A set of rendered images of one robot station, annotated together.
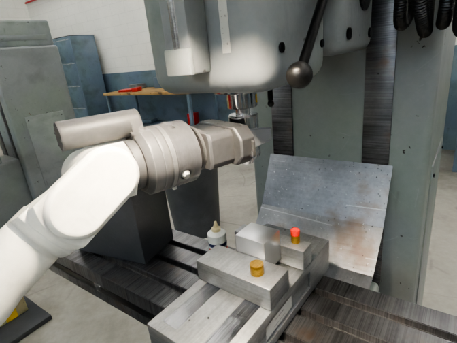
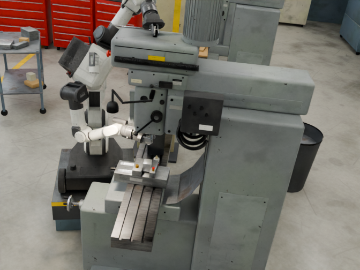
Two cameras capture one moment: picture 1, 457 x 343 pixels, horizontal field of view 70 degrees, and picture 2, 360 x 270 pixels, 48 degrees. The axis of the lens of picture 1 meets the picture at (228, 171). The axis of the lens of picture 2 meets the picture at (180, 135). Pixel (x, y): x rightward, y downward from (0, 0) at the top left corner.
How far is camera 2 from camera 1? 235 cm
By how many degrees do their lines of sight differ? 50
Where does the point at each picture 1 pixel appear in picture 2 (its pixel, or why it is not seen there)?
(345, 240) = (185, 190)
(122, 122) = (121, 122)
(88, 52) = not seen: outside the picture
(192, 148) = (128, 133)
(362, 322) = (146, 195)
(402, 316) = (152, 202)
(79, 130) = (115, 120)
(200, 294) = (131, 164)
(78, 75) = not seen: outside the picture
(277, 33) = (136, 125)
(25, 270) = (99, 135)
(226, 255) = (141, 161)
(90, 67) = not seen: outside the picture
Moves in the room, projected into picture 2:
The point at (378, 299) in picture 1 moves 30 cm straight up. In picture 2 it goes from (157, 198) to (159, 158)
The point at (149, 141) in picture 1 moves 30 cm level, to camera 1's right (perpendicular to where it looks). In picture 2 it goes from (122, 128) to (145, 151)
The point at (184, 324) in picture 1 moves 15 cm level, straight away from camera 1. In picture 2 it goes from (121, 164) to (139, 157)
